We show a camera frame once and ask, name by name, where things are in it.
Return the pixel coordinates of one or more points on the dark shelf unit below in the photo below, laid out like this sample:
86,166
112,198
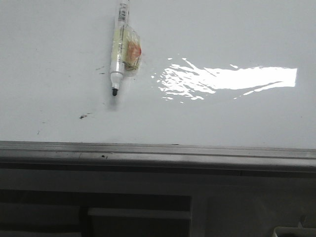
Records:
74,214

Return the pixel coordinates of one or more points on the white whiteboard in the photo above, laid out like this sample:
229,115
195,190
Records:
212,73

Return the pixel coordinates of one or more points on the grey aluminium whiteboard frame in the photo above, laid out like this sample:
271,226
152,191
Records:
174,158

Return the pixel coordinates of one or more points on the white bin corner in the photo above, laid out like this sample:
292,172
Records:
293,232

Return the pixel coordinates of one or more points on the white whiteboard marker with tape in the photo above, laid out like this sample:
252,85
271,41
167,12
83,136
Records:
126,47

